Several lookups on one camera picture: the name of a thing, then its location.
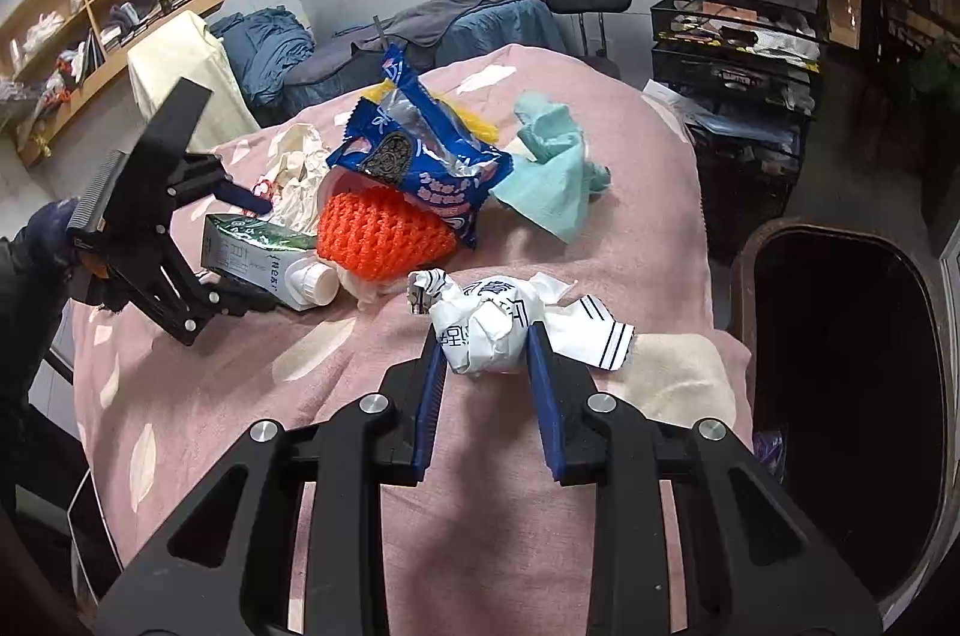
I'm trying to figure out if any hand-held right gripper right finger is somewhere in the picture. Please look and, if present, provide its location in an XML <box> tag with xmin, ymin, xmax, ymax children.
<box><xmin>526</xmin><ymin>321</ymin><xmax>884</xmax><ymax>636</ymax></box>

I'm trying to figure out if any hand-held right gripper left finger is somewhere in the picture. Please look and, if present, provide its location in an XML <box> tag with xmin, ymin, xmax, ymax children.
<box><xmin>94</xmin><ymin>328</ymin><xmax>451</xmax><ymax>636</ymax></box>

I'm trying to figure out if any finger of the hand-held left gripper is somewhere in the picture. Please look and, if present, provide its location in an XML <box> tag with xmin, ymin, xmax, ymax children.
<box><xmin>118</xmin><ymin>227</ymin><xmax>278</xmax><ymax>347</ymax></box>
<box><xmin>169</xmin><ymin>152</ymin><xmax>275</xmax><ymax>217</ymax></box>

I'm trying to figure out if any green white milk carton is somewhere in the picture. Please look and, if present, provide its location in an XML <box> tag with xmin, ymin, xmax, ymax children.
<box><xmin>200</xmin><ymin>214</ymin><xmax>341</xmax><ymax>312</ymax></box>

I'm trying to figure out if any white paper wrapper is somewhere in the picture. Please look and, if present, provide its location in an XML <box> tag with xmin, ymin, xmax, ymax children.
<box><xmin>407</xmin><ymin>268</ymin><xmax>637</xmax><ymax>376</ymax></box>

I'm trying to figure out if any dark trash bin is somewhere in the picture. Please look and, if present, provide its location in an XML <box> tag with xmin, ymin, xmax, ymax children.
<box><xmin>729</xmin><ymin>217</ymin><xmax>953</xmax><ymax>607</ymax></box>

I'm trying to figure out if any person's left forearm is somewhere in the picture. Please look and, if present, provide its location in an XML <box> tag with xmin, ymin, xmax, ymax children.
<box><xmin>0</xmin><ymin>197</ymin><xmax>85</xmax><ymax>314</ymax></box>

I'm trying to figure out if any crumpled white plastic bag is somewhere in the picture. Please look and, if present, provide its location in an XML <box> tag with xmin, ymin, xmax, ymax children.
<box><xmin>259</xmin><ymin>124</ymin><xmax>338</xmax><ymax>228</ymax></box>

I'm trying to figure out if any cream cloth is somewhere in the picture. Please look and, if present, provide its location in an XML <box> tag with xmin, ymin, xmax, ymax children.
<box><xmin>126</xmin><ymin>11</ymin><xmax>263</xmax><ymax>134</ymax></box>

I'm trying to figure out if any orange foam net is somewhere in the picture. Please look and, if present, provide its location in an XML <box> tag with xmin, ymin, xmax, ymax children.
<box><xmin>316</xmin><ymin>186</ymin><xmax>460</xmax><ymax>273</ymax></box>

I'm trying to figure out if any blue duvet pile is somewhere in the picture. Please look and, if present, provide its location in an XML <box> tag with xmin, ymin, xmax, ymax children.
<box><xmin>210</xmin><ymin>8</ymin><xmax>316</xmax><ymax>108</ymax></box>

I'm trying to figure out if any blue snack wrapper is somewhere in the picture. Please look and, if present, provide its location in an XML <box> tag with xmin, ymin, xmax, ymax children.
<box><xmin>326</xmin><ymin>43</ymin><xmax>513</xmax><ymax>251</ymax></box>

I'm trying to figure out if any pink polka dot blanket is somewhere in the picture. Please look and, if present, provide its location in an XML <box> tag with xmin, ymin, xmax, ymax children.
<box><xmin>71</xmin><ymin>43</ymin><xmax>755</xmax><ymax>636</ymax></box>

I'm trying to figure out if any teal cloth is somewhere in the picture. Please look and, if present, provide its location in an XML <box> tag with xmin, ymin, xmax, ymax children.
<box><xmin>491</xmin><ymin>92</ymin><xmax>612</xmax><ymax>245</ymax></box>

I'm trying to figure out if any purple plastic bag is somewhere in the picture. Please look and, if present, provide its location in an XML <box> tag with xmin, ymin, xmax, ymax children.
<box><xmin>752</xmin><ymin>430</ymin><xmax>785</xmax><ymax>479</ymax></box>

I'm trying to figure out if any gray blanket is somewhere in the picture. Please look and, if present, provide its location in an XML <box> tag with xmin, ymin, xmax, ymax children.
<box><xmin>285</xmin><ymin>0</ymin><xmax>548</xmax><ymax>89</ymax></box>

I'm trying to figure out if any blue bed cover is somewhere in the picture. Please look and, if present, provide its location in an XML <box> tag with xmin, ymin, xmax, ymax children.
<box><xmin>442</xmin><ymin>0</ymin><xmax>572</xmax><ymax>58</ymax></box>

